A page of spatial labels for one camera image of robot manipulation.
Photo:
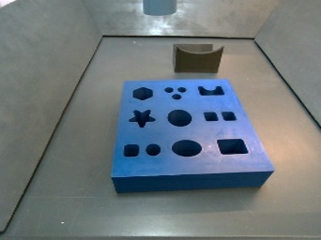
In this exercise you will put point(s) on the dark grey curved holder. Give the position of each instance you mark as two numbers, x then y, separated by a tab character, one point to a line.
198	58

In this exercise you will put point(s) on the blue shape sorter block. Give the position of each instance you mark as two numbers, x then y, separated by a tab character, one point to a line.
184	138

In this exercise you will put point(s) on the light blue oval peg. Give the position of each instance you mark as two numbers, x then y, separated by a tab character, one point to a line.
159	7

